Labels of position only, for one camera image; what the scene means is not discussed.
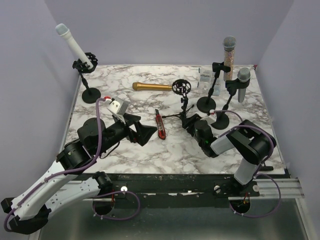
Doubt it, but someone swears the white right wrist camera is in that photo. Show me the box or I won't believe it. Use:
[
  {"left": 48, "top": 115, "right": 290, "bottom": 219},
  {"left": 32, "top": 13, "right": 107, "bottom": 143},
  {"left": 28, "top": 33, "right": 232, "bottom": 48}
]
[{"left": 202, "top": 109, "right": 219, "bottom": 125}]

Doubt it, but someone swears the clear plastic organizer box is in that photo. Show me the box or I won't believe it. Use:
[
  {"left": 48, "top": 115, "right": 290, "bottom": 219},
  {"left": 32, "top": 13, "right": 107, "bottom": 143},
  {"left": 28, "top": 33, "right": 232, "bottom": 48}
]
[{"left": 197, "top": 66, "right": 222, "bottom": 96}]

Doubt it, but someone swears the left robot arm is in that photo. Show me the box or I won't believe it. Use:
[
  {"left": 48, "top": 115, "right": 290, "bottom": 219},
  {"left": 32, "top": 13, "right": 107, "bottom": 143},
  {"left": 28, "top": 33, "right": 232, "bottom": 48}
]
[{"left": 1, "top": 113, "right": 157, "bottom": 235}]

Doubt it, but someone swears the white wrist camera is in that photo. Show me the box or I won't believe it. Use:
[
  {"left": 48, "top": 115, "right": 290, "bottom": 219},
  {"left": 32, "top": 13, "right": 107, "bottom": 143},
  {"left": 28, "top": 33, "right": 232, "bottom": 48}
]
[
  {"left": 103, "top": 96, "right": 129, "bottom": 124},
  {"left": 202, "top": 109, "right": 219, "bottom": 125}
]

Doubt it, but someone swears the black round-base clip stand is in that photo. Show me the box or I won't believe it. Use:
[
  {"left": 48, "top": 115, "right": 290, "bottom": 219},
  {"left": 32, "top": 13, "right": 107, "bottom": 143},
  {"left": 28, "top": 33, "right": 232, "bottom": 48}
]
[{"left": 196, "top": 62, "right": 230, "bottom": 113}]

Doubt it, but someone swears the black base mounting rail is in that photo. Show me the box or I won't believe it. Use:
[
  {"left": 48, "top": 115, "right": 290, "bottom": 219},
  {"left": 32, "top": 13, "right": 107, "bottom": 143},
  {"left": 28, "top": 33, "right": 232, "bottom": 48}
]
[{"left": 51, "top": 171, "right": 281, "bottom": 210}]

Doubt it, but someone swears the grey microphone silver head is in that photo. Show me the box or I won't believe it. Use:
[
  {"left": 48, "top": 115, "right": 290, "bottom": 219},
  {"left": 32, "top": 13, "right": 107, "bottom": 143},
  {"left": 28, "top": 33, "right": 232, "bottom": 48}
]
[{"left": 237, "top": 67, "right": 251, "bottom": 103}]

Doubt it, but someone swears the glitter microphone silver head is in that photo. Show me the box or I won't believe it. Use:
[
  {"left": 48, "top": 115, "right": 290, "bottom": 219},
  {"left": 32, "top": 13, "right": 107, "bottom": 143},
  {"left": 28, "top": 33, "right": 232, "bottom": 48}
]
[{"left": 222, "top": 36, "right": 236, "bottom": 82}]

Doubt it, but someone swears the gold microphone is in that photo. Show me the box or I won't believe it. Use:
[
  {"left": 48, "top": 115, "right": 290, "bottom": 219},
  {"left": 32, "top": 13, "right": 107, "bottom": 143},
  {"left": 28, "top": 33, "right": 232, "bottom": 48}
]
[{"left": 132, "top": 82, "right": 172, "bottom": 91}]

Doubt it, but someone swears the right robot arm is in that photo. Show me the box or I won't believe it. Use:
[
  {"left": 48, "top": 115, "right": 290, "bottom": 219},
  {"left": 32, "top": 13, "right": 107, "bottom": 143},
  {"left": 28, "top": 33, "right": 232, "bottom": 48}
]
[{"left": 181, "top": 114, "right": 277, "bottom": 196}]

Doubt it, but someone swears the black hex key tool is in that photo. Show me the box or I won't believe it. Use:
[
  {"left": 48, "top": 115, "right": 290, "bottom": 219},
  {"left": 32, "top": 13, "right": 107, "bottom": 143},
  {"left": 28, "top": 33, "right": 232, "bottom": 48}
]
[{"left": 259, "top": 165, "right": 274, "bottom": 172}]

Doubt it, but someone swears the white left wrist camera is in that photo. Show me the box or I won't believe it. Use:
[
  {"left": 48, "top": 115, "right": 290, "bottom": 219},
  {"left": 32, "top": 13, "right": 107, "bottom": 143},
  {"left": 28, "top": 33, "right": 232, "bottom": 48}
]
[{"left": 103, "top": 96, "right": 129, "bottom": 124}]

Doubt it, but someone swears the black shock-mount stand left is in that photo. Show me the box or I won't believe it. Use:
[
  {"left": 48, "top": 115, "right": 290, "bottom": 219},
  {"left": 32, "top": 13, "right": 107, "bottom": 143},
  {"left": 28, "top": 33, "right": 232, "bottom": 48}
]
[{"left": 72, "top": 51, "right": 102, "bottom": 104}]

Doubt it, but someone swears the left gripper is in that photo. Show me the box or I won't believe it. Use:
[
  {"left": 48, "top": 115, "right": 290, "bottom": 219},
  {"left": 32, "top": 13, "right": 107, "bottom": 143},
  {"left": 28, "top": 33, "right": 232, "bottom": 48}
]
[{"left": 95, "top": 113, "right": 158, "bottom": 156}]

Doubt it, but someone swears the aluminium extrusion rail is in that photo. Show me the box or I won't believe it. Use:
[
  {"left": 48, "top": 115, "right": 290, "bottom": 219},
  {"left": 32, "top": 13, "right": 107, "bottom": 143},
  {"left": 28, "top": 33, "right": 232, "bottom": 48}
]
[{"left": 253, "top": 178, "right": 305, "bottom": 200}]

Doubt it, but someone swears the red black utility knife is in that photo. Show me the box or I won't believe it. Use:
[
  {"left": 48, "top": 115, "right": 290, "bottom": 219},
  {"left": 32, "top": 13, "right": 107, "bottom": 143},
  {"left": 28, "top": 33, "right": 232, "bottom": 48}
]
[{"left": 155, "top": 109, "right": 166, "bottom": 140}]

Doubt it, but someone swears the white microphone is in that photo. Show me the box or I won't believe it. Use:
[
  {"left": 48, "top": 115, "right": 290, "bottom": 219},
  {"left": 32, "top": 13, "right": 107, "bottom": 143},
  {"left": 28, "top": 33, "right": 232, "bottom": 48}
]
[{"left": 55, "top": 23, "right": 93, "bottom": 70}]

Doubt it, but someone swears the black tripod shock-mount stand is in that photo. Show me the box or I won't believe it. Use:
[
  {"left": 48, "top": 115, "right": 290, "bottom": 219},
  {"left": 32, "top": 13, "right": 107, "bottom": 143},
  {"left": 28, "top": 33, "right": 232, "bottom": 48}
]
[{"left": 162, "top": 79, "right": 194, "bottom": 120}]

